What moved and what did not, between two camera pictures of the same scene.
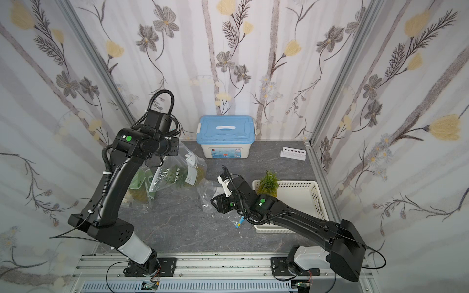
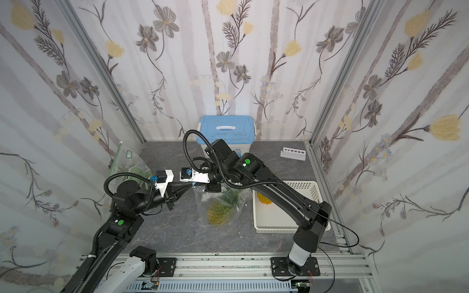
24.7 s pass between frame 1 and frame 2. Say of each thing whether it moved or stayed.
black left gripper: moved
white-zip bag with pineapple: moved
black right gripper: moved
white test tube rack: stayed
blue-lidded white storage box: stayed
